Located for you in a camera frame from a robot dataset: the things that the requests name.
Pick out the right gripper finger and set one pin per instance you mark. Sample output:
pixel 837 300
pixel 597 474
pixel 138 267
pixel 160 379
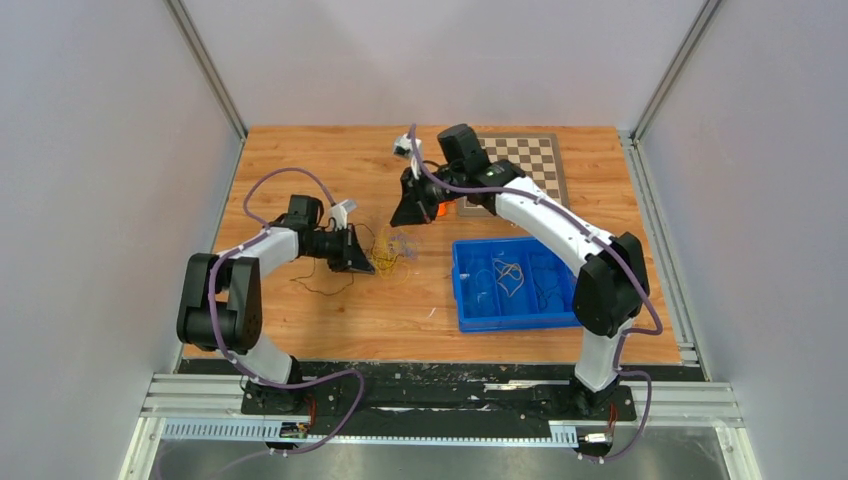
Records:
pixel 410 185
pixel 412 209

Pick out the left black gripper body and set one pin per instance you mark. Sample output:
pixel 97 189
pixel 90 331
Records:
pixel 331 246

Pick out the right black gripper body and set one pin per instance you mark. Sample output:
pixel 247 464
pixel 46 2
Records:
pixel 437 191

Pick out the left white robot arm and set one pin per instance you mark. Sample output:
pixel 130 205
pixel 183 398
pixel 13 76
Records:
pixel 221 300

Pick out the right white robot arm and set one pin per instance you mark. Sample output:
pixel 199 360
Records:
pixel 611 280

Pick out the wooden chessboard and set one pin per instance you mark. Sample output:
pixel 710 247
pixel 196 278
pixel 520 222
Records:
pixel 537 154

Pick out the blue plastic divided bin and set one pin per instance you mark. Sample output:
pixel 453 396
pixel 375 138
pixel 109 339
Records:
pixel 511 284

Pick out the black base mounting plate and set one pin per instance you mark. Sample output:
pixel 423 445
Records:
pixel 412 399

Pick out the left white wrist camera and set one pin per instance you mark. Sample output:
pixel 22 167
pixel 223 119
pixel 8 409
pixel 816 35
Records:
pixel 340 213

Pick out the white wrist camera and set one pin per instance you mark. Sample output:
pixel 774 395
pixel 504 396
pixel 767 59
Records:
pixel 409 148
pixel 340 213

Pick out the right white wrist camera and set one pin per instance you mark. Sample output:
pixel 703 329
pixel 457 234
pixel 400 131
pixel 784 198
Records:
pixel 409 148

